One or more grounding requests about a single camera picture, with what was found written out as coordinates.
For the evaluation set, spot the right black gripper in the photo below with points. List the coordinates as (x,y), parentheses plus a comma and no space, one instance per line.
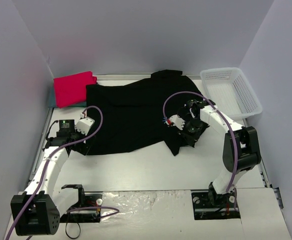
(187,137)

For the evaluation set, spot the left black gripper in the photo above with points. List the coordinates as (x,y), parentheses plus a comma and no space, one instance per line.
(83,146)

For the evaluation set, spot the black t shirt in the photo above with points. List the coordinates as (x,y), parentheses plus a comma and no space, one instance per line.
(131,116)

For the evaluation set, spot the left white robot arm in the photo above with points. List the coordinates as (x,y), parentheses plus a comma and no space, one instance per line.
(37,211)

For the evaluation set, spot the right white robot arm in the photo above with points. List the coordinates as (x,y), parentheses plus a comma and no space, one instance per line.
(241,149)

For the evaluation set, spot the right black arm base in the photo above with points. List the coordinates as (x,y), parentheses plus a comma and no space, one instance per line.
(204,208)

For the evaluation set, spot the white plastic basket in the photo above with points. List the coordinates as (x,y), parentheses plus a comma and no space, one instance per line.
(231,91)

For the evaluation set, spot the folded teal t shirt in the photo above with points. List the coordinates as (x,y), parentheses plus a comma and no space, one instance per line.
(53,104)

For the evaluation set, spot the folded red t shirt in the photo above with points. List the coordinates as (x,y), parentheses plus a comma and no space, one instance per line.
(71,89)

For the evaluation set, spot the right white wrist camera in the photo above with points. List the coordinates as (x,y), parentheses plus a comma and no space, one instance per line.
(176,121)

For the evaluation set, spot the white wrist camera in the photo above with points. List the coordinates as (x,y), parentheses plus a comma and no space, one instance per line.
(176,121)
(84,124)

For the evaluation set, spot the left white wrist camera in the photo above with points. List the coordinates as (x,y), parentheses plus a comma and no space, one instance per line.
(84,124)

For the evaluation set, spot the aluminium table rail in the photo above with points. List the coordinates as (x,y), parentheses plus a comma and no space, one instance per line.
(123,77)

